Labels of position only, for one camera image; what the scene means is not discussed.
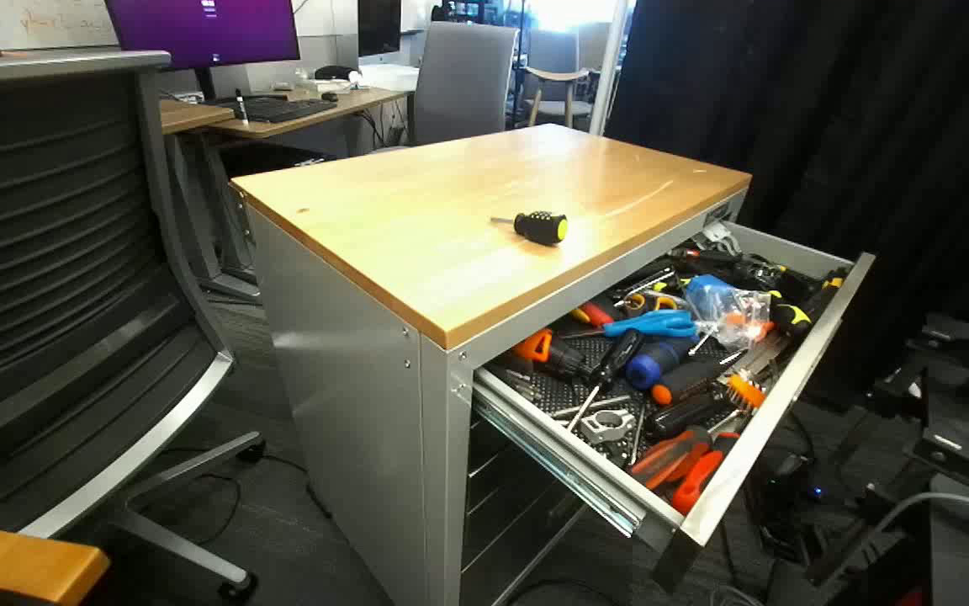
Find black yellow stubby screwdriver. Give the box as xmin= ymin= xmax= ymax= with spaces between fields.
xmin=495 ymin=213 xmax=569 ymax=246

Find open grey tool drawer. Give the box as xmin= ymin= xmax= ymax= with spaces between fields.
xmin=473 ymin=221 xmax=875 ymax=550

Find orange black screwdriver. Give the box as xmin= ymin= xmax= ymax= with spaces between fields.
xmin=649 ymin=351 xmax=741 ymax=406

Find grey workbench with wooden top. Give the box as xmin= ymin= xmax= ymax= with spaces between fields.
xmin=236 ymin=124 xmax=751 ymax=606

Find wooden chair in background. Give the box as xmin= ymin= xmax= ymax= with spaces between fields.
xmin=522 ymin=29 xmax=594 ymax=128

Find grey fabric office chair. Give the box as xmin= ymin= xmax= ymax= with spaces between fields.
xmin=411 ymin=22 xmax=513 ymax=146

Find clear plastic zip bag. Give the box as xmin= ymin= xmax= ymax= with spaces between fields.
xmin=684 ymin=274 xmax=772 ymax=351

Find wooden office desk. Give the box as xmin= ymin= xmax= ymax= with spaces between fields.
xmin=156 ymin=87 xmax=403 ymax=303

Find purple computer monitor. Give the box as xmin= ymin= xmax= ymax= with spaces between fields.
xmin=103 ymin=0 xmax=298 ymax=68

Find black mesh office chair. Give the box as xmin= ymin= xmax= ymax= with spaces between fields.
xmin=0 ymin=50 xmax=263 ymax=603

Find black curtain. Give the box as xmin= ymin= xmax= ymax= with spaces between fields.
xmin=607 ymin=0 xmax=969 ymax=383

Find black equipment pile on floor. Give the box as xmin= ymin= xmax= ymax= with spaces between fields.
xmin=765 ymin=316 xmax=969 ymax=606

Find wooden armrest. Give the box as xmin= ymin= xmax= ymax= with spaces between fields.
xmin=0 ymin=533 xmax=110 ymax=606

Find blue black screwdriver handle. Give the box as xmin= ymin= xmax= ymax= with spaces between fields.
xmin=625 ymin=340 xmax=688 ymax=392

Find blue handled scissors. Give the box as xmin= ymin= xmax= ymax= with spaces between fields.
xmin=602 ymin=309 xmax=696 ymax=340

